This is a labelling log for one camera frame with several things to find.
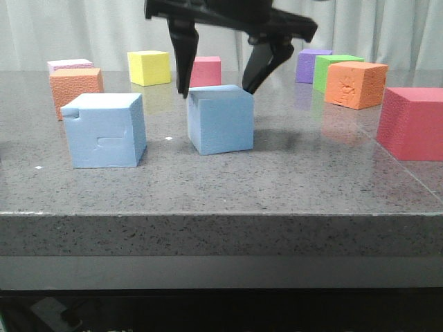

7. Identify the small red foam cube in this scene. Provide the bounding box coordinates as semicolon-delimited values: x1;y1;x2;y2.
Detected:
190;56;222;87

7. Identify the purple foam cube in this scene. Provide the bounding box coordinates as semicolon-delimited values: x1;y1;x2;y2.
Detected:
296;48;333;84

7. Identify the right orange foam cube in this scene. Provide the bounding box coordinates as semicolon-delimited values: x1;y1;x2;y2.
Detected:
325;61;389;110

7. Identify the grey curtain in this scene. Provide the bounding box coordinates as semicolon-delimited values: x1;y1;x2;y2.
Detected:
1;1;442;71

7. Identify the notched light blue foam cube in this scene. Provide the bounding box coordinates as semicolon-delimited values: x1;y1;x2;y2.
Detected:
61;93;147;168

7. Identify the orange foam cube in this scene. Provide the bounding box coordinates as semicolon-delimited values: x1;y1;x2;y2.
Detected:
325;61;389;110
49;68;104;121

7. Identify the yellow foam cube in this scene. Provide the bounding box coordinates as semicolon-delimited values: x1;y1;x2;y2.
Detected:
127;50;172;86

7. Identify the green foam cube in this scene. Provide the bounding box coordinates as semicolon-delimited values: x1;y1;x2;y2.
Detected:
313;55;365;93

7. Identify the pink foam cube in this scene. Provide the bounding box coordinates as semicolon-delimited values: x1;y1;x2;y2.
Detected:
47;58;94;74

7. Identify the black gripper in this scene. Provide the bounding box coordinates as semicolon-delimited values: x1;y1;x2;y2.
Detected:
145;1;318;98

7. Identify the large red foam cube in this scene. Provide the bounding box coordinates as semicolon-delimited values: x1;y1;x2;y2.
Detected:
376;87;442;161

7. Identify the left orange foam cube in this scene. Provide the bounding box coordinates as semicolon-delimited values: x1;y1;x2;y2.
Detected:
49;68;104;121

